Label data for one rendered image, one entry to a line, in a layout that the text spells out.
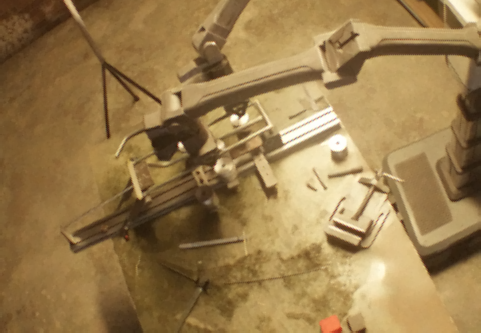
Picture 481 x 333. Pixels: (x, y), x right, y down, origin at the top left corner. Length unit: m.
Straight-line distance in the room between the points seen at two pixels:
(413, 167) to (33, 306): 2.10
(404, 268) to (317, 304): 0.24
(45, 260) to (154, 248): 1.48
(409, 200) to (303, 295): 0.90
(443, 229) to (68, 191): 2.04
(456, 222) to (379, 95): 0.96
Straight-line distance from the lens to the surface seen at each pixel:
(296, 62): 1.09
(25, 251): 3.07
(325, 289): 1.36
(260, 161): 1.51
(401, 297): 1.34
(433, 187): 2.17
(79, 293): 2.72
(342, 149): 1.48
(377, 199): 1.44
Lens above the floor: 2.17
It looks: 53 degrees down
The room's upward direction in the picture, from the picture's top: 24 degrees counter-clockwise
